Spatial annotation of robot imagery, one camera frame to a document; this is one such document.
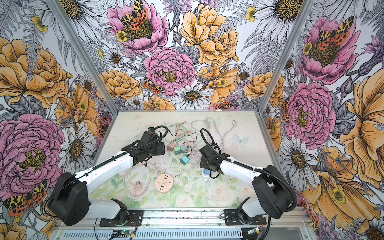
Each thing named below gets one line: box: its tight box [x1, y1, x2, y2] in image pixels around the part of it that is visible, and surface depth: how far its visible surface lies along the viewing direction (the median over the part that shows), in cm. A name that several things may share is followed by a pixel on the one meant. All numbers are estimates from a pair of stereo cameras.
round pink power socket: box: [154, 173, 174, 194], surface depth 85 cm
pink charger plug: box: [166, 142, 175, 152], surface depth 101 cm
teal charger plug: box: [180, 155, 190, 166], surface depth 94 cm
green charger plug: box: [173, 146, 181, 155], surface depth 99 cm
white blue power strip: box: [201, 168, 211, 181], surface depth 87 cm
